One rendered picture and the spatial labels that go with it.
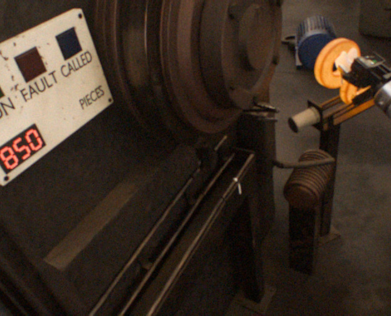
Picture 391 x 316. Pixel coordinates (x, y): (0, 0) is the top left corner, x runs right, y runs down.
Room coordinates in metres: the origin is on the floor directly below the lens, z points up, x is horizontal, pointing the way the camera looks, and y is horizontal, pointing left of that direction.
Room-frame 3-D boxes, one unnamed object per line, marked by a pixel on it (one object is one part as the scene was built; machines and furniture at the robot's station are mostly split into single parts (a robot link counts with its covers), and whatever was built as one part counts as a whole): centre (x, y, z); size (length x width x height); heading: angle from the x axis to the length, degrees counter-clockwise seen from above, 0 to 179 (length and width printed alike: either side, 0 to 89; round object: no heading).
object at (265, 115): (0.95, -0.21, 0.68); 0.11 x 0.08 x 0.24; 51
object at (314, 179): (0.93, -0.39, 0.27); 0.22 x 0.13 x 0.53; 141
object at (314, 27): (2.77, -1.15, 0.17); 0.57 x 0.31 x 0.34; 161
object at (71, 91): (0.56, 0.22, 1.15); 0.26 x 0.02 x 0.18; 141
